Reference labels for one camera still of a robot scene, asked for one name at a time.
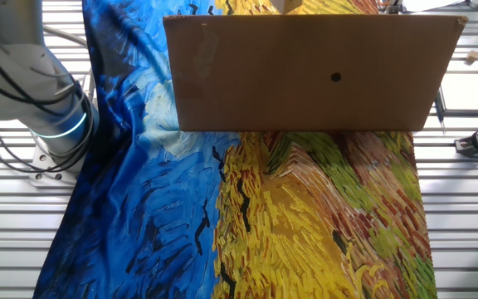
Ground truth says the grey cable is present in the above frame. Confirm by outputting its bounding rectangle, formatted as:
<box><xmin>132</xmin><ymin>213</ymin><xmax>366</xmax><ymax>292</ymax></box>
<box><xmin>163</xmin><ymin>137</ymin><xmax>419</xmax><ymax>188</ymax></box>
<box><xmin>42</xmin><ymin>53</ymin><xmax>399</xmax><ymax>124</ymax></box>
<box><xmin>41</xmin><ymin>24</ymin><xmax>95</xmax><ymax>100</ymax></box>

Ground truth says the flat grey metal plate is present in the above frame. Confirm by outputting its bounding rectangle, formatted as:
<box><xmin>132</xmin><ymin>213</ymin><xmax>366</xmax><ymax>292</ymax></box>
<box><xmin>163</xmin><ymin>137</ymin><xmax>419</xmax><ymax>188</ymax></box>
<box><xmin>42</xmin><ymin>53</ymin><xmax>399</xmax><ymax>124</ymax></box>
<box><xmin>440</xmin><ymin>72</ymin><xmax>478</xmax><ymax>116</ymax></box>

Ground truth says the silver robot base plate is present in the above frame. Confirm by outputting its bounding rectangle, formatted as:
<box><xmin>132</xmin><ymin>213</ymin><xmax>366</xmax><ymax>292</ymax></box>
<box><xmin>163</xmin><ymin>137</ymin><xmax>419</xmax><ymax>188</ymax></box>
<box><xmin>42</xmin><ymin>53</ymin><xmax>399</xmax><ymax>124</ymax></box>
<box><xmin>28</xmin><ymin>140</ymin><xmax>83</xmax><ymax>187</ymax></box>

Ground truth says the light wooden block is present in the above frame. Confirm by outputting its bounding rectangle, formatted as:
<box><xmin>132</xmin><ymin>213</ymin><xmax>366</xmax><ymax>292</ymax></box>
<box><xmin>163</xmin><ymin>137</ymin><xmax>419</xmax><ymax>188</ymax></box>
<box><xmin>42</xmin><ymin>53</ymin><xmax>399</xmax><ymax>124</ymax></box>
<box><xmin>270</xmin><ymin>0</ymin><xmax>305</xmax><ymax>16</ymax></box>

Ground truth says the black pen tool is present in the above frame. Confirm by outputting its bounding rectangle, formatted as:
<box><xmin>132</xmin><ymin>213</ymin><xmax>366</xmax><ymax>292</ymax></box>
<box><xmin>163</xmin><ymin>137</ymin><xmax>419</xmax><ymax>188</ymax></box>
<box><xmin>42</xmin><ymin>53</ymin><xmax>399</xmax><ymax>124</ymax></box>
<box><xmin>434</xmin><ymin>85</ymin><xmax>447</xmax><ymax>136</ymax></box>

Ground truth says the brown cardboard board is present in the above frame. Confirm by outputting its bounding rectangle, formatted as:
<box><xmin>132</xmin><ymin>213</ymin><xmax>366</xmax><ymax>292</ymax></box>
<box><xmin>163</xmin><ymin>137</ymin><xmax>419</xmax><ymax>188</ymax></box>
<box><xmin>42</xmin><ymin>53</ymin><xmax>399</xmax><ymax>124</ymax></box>
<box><xmin>163</xmin><ymin>14</ymin><xmax>469</xmax><ymax>133</ymax></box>

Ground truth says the painted wheat field cloth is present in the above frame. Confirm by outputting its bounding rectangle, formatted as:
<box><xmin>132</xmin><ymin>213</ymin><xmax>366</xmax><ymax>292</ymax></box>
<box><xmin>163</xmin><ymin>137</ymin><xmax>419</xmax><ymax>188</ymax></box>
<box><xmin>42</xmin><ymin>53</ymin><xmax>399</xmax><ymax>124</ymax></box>
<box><xmin>32</xmin><ymin>0</ymin><xmax>438</xmax><ymax>299</ymax></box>

